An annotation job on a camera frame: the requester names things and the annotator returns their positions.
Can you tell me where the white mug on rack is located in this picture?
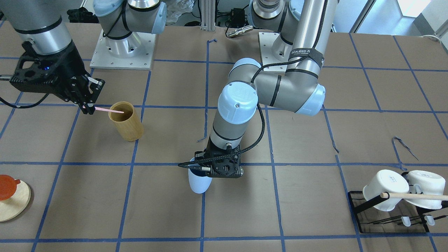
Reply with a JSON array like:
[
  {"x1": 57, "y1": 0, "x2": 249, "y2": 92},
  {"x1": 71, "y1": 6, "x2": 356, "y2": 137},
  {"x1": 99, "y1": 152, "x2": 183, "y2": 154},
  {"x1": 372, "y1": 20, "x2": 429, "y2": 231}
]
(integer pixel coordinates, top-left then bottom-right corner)
[
  {"x1": 363, "y1": 169, "x2": 410, "y2": 201},
  {"x1": 405, "y1": 170, "x2": 446, "y2": 210}
]

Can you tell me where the bamboo wooden cup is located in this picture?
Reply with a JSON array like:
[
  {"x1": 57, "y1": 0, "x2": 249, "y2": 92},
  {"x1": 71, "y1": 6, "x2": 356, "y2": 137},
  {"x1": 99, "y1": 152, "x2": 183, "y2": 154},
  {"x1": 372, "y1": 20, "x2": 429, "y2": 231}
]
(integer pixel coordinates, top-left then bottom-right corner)
[{"x1": 108, "y1": 101, "x2": 144, "y2": 141}]

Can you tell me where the light blue plastic cup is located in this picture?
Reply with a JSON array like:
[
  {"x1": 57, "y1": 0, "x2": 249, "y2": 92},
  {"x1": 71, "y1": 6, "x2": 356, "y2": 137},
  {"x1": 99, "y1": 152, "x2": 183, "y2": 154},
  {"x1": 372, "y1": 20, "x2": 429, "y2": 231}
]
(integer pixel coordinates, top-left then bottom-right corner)
[{"x1": 188, "y1": 169, "x2": 212, "y2": 194}]

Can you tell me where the wooden rack dowel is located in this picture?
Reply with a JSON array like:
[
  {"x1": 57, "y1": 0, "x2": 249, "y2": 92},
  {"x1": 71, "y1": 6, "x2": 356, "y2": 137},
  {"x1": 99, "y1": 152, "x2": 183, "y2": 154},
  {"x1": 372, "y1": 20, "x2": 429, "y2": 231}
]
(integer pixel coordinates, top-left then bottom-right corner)
[{"x1": 379, "y1": 192, "x2": 448, "y2": 201}]

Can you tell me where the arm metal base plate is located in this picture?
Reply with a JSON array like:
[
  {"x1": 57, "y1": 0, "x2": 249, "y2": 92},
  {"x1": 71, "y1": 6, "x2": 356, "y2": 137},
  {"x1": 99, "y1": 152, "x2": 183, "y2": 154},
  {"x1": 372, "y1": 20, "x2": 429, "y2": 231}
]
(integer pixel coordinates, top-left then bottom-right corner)
[
  {"x1": 90, "y1": 32, "x2": 156, "y2": 70},
  {"x1": 259, "y1": 32, "x2": 292, "y2": 65}
]

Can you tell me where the round wooden coaster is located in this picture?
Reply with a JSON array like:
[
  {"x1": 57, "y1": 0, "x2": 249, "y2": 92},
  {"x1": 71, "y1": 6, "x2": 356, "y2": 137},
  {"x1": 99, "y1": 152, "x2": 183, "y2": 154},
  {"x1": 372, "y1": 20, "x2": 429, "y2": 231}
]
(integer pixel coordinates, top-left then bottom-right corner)
[{"x1": 0, "y1": 180, "x2": 32, "y2": 222}]

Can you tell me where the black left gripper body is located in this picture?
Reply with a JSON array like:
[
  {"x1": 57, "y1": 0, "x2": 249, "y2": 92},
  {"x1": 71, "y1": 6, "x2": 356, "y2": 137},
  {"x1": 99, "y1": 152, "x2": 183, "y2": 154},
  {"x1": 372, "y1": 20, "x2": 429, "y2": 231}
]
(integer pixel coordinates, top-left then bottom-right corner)
[{"x1": 195, "y1": 140, "x2": 244, "y2": 178}]

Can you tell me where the black wire mug rack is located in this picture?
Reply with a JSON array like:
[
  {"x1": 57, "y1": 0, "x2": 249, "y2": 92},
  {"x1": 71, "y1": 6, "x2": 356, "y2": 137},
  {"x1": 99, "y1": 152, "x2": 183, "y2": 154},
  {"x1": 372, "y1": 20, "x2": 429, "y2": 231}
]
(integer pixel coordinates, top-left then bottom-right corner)
[{"x1": 348, "y1": 171, "x2": 447, "y2": 233}]

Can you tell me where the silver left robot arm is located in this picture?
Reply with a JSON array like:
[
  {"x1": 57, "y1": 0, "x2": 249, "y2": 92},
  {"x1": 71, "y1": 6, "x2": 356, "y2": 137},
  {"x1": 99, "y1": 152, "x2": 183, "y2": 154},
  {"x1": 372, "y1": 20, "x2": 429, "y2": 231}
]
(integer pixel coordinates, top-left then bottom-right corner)
[{"x1": 178, "y1": 0, "x2": 338, "y2": 178}]

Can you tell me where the silver cylindrical connector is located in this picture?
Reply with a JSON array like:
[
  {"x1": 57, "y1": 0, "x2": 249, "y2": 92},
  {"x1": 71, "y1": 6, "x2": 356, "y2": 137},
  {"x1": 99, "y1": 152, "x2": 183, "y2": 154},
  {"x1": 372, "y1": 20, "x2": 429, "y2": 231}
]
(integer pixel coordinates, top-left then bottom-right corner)
[{"x1": 226, "y1": 25, "x2": 253, "y2": 38}]

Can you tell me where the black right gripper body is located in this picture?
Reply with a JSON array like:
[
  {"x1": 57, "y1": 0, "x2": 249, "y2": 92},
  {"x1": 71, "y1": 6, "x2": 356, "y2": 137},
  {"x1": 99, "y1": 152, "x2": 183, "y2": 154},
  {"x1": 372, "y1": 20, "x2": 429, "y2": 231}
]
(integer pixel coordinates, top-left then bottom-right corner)
[{"x1": 9, "y1": 41, "x2": 90, "y2": 101}]

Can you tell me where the orange silicone lid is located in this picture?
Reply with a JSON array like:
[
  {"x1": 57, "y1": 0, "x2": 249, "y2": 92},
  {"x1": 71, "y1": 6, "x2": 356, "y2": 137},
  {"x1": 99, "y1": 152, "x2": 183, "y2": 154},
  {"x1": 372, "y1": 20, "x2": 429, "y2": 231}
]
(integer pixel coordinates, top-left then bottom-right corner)
[{"x1": 0, "y1": 174, "x2": 21, "y2": 201}]

